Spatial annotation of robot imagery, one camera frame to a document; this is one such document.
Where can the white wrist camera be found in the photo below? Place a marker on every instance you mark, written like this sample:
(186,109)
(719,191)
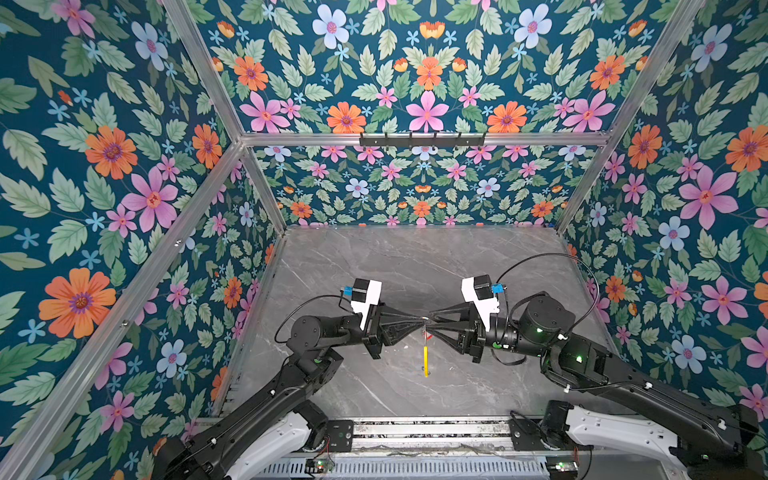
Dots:
(481,292)
(363,295)

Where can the small circuit board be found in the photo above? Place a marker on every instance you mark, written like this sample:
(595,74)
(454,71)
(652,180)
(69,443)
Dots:
(559,469)
(319,466)

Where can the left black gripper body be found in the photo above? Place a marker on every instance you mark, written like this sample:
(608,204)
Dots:
(371,339)

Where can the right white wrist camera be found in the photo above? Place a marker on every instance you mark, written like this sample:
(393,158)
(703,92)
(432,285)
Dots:
(481,292)

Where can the black hook rail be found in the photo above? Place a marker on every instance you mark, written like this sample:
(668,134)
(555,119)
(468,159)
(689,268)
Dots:
(439,140)

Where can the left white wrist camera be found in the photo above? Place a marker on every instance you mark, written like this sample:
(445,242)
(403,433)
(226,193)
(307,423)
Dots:
(363,295)

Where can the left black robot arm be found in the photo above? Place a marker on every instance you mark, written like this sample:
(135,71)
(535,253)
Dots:
(280,418)

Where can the right small circuit board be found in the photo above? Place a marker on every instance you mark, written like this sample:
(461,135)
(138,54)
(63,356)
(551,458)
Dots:
(559,469)

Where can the left small circuit board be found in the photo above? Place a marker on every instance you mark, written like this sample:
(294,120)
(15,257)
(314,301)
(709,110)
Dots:
(319,466)

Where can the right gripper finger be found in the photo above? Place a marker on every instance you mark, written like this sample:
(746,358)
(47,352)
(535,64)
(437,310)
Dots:
(452,314)
(457,339)

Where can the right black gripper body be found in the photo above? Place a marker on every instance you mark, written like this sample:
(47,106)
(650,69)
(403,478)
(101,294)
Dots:
(480,337)

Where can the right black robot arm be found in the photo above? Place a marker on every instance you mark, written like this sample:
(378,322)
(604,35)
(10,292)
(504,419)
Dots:
(703,440)

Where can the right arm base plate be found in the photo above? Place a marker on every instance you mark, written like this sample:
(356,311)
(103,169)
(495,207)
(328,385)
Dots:
(526,435)

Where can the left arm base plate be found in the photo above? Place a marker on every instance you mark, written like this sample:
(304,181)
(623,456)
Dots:
(334,436)

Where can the aluminium front rail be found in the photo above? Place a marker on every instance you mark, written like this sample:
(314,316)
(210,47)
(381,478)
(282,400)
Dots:
(491,434)

